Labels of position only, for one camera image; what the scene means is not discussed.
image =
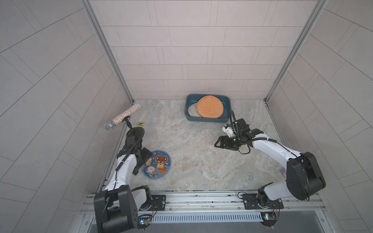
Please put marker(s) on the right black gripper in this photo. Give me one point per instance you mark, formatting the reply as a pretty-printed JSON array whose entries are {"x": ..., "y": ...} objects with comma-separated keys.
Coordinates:
[{"x": 227, "y": 143}]

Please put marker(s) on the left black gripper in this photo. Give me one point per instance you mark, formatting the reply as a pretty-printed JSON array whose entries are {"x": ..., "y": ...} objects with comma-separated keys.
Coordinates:
[{"x": 145, "y": 153}]

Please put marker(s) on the blue cartoon characters coaster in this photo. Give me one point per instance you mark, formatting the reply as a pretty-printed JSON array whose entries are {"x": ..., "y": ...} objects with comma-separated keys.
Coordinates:
[{"x": 158, "y": 165}]

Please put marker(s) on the orange round coaster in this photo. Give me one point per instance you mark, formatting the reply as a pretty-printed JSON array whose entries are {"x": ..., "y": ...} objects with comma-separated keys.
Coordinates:
[{"x": 210, "y": 107}]

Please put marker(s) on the white blue butterfly coaster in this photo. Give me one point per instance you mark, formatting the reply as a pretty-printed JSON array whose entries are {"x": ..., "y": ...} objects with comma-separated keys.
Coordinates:
[{"x": 192, "y": 111}]

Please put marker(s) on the teal plastic storage box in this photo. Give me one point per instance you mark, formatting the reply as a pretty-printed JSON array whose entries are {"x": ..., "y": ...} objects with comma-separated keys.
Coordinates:
[{"x": 194, "y": 98}]

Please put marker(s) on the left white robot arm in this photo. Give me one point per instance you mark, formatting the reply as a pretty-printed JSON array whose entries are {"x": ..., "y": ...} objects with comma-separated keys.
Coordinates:
[{"x": 116, "y": 208}]

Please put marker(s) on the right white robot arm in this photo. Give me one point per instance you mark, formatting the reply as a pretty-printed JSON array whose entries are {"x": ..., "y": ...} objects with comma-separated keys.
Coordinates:
[{"x": 304, "y": 176}]

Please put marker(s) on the black microphone stand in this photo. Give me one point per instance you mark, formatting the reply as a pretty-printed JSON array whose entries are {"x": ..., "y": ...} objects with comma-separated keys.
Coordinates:
[{"x": 127, "y": 121}]

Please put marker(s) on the yellow wooden toy block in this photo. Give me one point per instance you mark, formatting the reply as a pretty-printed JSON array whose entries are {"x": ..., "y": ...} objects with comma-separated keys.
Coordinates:
[{"x": 140, "y": 124}]

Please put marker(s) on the glitter microphone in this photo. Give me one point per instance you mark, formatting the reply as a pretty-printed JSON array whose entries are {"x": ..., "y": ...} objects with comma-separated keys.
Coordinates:
[{"x": 120, "y": 118}]

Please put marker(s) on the small purple toy figure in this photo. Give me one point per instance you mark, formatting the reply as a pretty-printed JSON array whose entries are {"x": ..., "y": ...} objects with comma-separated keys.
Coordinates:
[{"x": 284, "y": 172}]

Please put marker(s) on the left small circuit board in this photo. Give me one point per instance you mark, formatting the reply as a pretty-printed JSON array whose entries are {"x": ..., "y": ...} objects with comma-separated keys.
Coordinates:
[{"x": 144, "y": 221}]

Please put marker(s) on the small circuit board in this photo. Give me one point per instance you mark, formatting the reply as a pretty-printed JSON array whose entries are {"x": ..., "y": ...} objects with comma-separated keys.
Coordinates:
[
  {"x": 144, "y": 221},
  {"x": 269, "y": 219}
]

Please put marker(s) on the right small circuit board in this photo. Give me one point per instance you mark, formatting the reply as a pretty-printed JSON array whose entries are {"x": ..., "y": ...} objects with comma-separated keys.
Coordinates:
[{"x": 269, "y": 219}]

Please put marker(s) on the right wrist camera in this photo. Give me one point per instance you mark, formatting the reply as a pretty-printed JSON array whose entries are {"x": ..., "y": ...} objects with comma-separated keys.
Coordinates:
[{"x": 228, "y": 130}]

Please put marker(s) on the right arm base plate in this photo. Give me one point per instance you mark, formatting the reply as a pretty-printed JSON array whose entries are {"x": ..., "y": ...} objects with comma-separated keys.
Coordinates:
[{"x": 254, "y": 202}]

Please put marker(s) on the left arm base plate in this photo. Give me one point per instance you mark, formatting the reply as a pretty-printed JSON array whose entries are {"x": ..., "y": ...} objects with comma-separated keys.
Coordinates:
[{"x": 154, "y": 203}]

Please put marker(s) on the aluminium frame rail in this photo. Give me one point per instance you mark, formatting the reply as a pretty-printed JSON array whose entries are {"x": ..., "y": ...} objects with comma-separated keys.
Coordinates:
[{"x": 228, "y": 207}]

